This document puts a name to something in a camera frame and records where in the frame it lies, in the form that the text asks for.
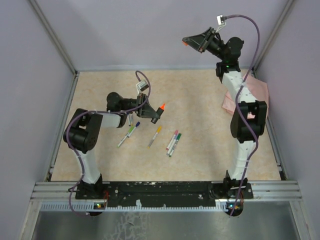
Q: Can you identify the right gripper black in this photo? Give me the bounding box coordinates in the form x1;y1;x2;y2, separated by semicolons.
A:
180;28;225;62

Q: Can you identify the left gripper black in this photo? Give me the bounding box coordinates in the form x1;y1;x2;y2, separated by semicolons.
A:
120;92;160;118

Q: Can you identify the black orange highlighter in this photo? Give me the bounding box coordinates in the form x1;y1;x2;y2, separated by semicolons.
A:
150;103;166;124

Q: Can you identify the yellow marker pen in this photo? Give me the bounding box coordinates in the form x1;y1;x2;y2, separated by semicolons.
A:
147;126;162;149

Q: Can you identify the lime cap white marker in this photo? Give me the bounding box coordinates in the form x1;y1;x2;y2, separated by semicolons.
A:
117;126;134;148

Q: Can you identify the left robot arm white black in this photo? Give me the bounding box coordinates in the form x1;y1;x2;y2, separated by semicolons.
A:
63;92;165;199

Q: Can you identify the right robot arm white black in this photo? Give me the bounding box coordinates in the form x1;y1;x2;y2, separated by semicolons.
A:
182;27;268;198

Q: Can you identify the blue cap white marker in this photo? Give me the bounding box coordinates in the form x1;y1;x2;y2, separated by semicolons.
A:
127;121;140;138

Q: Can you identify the small blue cap marker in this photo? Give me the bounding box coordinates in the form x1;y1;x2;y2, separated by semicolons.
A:
127;114;132;127

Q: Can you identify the pink cap paint marker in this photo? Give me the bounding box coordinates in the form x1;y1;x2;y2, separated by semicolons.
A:
166;129;179;151

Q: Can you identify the dark green cap marker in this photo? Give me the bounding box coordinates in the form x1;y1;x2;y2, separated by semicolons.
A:
169;133;182;158

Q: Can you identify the lilac cap paint marker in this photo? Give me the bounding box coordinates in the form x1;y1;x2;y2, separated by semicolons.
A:
166;133;181;156

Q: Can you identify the pink cloth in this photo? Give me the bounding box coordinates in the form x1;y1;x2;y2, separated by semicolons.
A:
221;72;270;118

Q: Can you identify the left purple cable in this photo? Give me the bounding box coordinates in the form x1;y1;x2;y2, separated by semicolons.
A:
68;70;153;217

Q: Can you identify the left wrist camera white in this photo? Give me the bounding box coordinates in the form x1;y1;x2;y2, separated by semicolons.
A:
135;80;149;95

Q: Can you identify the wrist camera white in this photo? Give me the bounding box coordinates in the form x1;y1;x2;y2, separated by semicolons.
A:
135;80;149;95
216;15;226;33

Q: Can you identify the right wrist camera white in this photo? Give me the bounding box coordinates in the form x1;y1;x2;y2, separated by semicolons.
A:
216;15;226;33

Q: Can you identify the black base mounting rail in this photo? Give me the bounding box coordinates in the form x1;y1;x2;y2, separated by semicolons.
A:
75;177;253;208

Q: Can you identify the grey slotted cable duct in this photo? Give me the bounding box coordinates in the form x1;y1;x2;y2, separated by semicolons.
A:
40;200;228;212

